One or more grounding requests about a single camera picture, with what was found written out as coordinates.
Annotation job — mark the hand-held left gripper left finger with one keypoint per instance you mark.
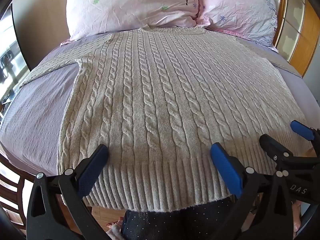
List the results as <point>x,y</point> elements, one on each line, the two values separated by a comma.
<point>93,171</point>

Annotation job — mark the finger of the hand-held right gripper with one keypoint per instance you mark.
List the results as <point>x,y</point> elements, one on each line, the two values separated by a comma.
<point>302,130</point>
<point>273,147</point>

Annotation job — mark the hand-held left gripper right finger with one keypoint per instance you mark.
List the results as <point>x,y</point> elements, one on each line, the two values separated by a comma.
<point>226,168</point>

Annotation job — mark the person's right hand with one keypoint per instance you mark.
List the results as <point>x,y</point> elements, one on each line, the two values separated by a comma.
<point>297,215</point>

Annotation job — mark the person's foot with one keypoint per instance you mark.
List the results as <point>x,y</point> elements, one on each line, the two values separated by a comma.
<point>115,230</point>

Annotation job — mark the person's dark speckled pants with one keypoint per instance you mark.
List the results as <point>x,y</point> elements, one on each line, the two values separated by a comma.
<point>175,222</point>

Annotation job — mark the wooden chair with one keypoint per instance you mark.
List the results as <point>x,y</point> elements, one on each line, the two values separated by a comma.
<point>12,180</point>

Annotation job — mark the lavender bed sheet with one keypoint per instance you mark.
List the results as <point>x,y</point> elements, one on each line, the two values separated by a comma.
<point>37,105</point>

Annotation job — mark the wooden headboard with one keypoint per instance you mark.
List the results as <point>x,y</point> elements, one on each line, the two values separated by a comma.
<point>298,30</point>

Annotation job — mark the pink floral pillow with tree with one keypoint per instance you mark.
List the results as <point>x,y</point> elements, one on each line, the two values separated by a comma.
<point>125,7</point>

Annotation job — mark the glass door with dark frame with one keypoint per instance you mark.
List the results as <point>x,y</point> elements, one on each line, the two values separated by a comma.
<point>11,62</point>

